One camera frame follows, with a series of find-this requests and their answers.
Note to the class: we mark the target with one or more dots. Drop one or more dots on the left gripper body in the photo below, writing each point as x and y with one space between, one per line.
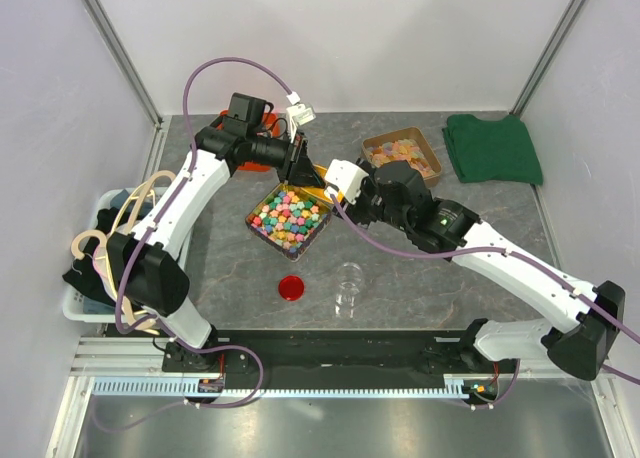
292 151

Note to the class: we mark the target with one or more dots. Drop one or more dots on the star candy tin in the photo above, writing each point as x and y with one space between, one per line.
289 219

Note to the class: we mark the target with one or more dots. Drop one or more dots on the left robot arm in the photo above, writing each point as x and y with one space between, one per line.
143 261

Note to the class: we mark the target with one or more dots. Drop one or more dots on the clear glass jar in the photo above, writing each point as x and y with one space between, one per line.
349 278

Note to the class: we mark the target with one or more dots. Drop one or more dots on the brown gummy candy box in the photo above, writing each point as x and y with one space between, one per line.
408 144

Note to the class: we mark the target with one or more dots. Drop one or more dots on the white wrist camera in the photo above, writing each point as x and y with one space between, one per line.
343 180
297 114

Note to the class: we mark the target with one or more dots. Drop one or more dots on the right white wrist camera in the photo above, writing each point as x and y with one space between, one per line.
343 180

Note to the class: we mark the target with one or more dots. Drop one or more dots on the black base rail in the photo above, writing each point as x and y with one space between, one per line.
427 352

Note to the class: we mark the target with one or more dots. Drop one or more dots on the white laundry basket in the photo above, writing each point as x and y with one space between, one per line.
77 307

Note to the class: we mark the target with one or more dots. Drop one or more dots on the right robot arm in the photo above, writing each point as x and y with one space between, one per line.
579 321

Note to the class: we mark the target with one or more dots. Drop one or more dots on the green folded cloth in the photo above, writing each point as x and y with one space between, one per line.
491 150

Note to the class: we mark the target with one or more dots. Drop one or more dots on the white cable duct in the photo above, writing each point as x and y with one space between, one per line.
200 388

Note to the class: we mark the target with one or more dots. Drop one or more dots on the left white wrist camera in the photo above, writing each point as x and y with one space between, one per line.
297 114

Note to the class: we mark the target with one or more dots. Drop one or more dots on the red jar lid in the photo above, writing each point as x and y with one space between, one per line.
291 288

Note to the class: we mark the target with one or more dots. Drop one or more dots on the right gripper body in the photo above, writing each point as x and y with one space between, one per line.
369 205

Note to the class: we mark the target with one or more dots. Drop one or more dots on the yellow plastic scoop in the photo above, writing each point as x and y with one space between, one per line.
318 193

